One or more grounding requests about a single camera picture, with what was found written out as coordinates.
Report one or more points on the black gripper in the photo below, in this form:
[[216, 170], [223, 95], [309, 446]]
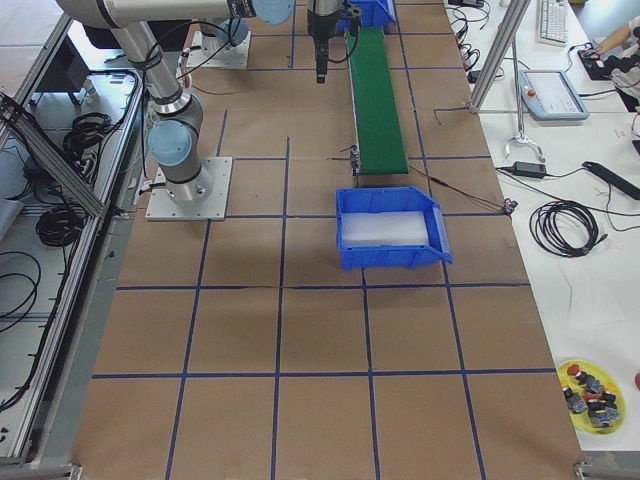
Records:
[[318, 24]]

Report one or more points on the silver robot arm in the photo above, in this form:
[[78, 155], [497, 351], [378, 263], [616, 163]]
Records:
[[173, 140]]

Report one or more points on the yellow plate of buttons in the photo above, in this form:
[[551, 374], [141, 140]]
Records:
[[594, 400]]

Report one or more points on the person hand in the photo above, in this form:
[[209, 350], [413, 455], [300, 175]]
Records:
[[602, 48]]

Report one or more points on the left blue plastic bin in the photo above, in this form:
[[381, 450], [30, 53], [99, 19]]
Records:
[[375, 13]]

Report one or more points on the blue plastic bin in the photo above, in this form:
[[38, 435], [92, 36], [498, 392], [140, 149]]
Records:
[[375, 13], [392, 199]]

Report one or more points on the green conveyor belt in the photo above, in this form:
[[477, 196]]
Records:
[[378, 131]]

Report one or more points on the right blue plastic bin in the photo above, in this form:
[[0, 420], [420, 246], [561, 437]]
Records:
[[392, 199]]

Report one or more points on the silver reacher grabber tool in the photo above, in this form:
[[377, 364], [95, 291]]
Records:
[[520, 139]]

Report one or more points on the white keyboard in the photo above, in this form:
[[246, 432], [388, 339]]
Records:
[[552, 22]]

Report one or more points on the teach pendant tablet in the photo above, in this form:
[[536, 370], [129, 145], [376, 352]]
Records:
[[550, 96]]

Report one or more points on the black power adapter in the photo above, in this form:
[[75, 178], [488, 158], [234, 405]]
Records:
[[529, 169]]

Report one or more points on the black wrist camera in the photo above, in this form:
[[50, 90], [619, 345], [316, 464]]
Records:
[[351, 15]]

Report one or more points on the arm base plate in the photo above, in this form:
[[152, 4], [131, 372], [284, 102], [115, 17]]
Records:
[[210, 52], [204, 198]]

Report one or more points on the aluminium frame post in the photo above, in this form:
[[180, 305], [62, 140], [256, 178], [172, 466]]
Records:
[[505, 35]]

